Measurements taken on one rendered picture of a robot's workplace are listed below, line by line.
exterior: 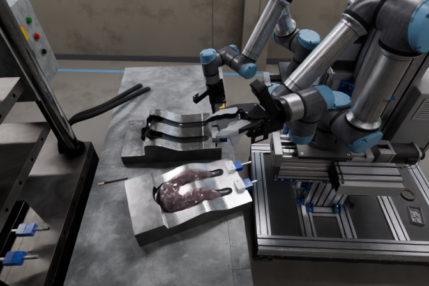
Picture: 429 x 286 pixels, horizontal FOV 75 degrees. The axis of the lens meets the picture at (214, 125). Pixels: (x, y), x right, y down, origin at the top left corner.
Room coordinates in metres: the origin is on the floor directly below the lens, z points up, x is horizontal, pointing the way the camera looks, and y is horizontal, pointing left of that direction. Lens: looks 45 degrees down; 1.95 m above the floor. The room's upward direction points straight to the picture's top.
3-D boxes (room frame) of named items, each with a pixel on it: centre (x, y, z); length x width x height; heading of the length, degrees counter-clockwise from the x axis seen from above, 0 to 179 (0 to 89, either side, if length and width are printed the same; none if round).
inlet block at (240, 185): (0.72, -0.16, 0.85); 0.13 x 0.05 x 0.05; 111
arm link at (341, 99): (0.83, -0.47, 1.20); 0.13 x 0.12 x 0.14; 23
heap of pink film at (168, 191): (0.67, 0.11, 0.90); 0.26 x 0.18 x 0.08; 111
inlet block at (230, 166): (0.82, -0.12, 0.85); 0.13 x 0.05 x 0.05; 111
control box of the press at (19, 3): (1.19, 0.93, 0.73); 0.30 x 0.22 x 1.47; 4
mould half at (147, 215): (0.67, 0.11, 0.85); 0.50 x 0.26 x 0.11; 111
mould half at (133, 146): (1.02, 0.22, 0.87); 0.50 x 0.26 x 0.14; 94
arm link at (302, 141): (0.63, -0.27, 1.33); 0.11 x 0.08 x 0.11; 23
